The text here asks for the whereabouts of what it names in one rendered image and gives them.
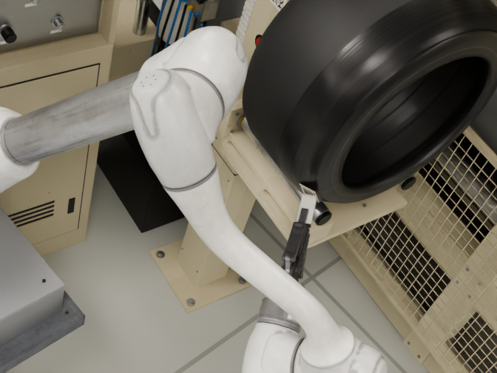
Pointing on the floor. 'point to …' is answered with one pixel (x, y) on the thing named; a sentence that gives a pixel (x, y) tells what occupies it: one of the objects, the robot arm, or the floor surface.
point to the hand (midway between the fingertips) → (306, 210)
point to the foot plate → (183, 293)
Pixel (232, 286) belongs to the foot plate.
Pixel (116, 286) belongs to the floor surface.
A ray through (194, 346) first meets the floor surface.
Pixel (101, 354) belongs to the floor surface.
